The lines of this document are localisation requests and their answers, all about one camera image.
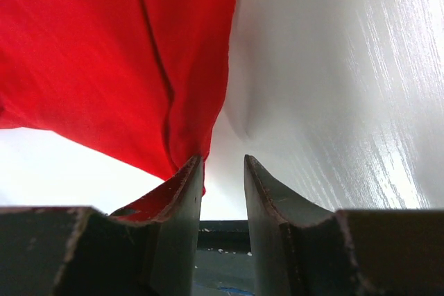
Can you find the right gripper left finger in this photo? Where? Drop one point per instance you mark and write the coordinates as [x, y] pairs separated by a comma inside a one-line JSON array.
[[145, 248]]

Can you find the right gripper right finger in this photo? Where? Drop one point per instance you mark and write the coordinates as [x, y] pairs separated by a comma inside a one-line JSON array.
[[300, 248]]

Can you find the red t shirt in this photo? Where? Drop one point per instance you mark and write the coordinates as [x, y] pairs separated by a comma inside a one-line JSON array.
[[103, 101]]

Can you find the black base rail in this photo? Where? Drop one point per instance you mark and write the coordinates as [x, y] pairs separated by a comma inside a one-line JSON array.
[[223, 261]]

